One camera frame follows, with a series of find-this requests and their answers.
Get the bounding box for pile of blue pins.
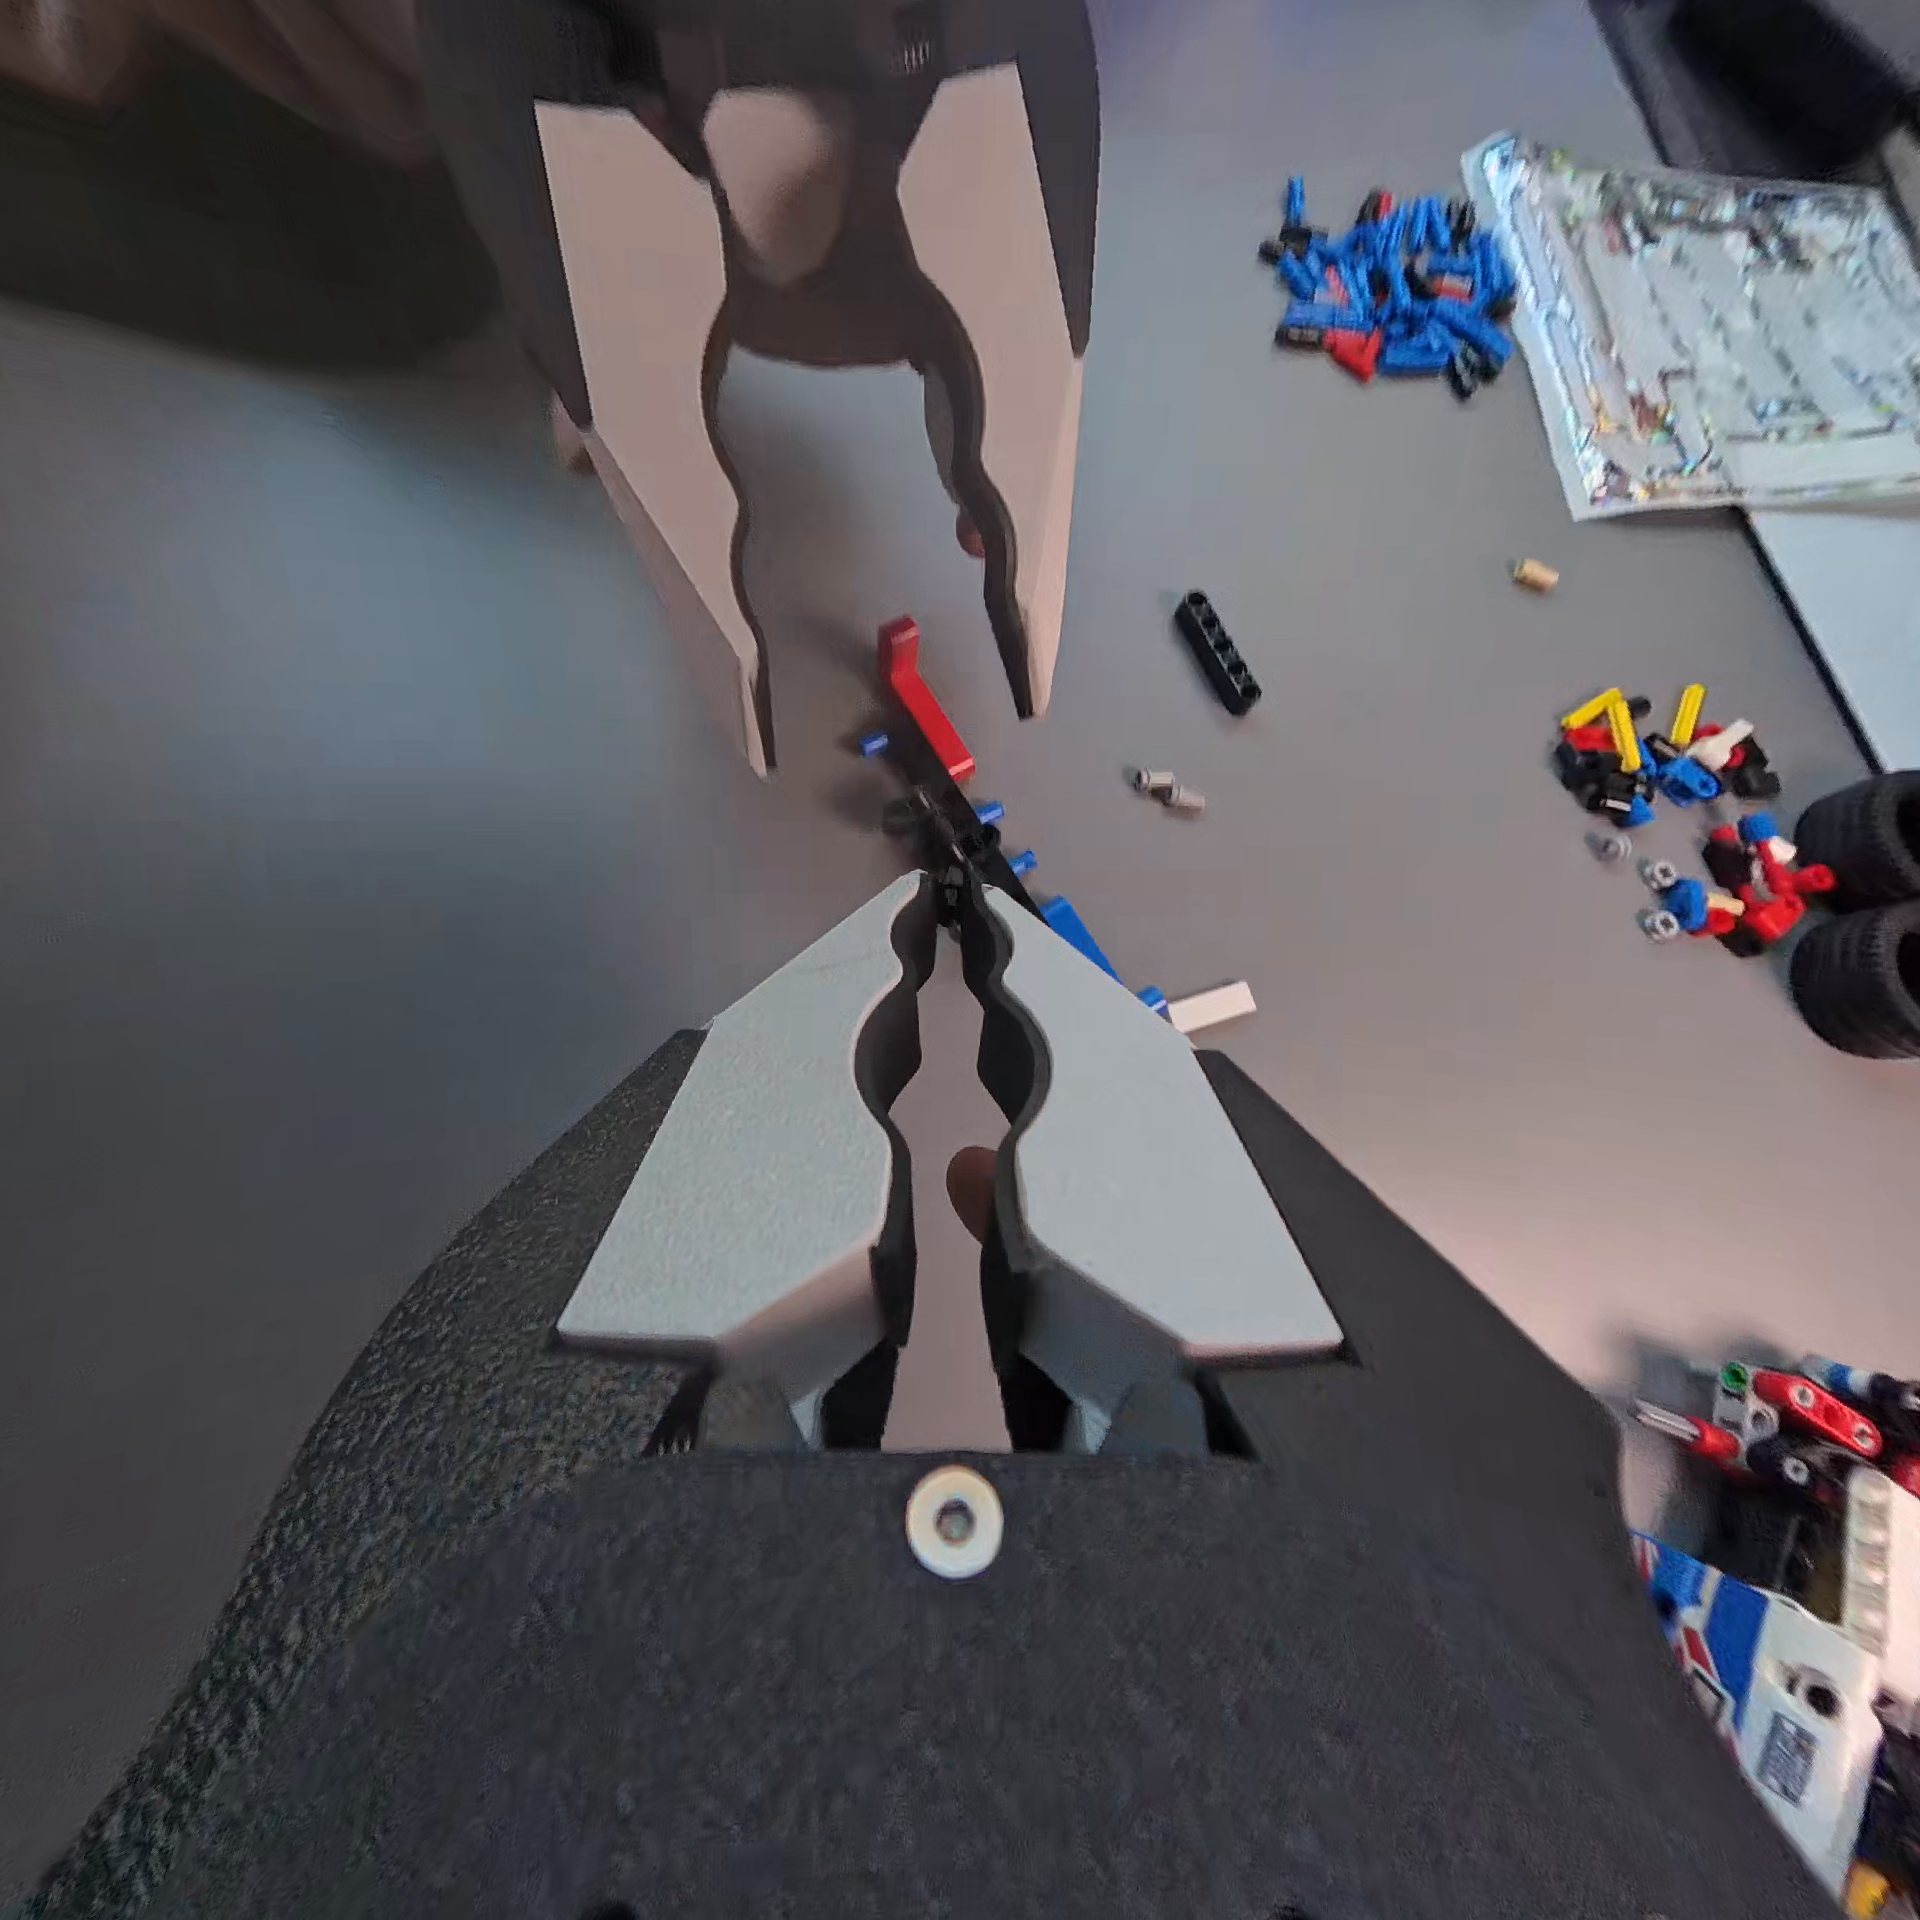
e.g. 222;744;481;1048
1258;178;1520;399

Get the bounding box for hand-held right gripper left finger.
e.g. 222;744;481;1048
555;871;928;1452

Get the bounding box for toy race car model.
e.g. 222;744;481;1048
1627;1350;1920;1920

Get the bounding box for sticker sheet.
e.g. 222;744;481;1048
1462;132;1920;525

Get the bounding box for white book stand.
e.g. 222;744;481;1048
1740;504;1920;775

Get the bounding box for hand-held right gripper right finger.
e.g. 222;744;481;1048
977;882;1348;1452

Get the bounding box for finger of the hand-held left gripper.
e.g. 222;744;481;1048
532;96;779;783
896;58;1092;721

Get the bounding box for black power adapter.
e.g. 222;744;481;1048
1591;0;1920;189

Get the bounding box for black five-hole beam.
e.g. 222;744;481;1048
1173;590;1264;718

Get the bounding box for black beam assembly blue pins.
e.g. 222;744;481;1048
859;615;1172;1023

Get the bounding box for black rubber tyre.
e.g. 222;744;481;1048
1788;901;1920;1065
1792;772;1920;909

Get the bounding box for pile of mixed small bricks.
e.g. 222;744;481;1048
1553;682;1838;960

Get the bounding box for person's left hand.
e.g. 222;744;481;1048
702;87;966;370

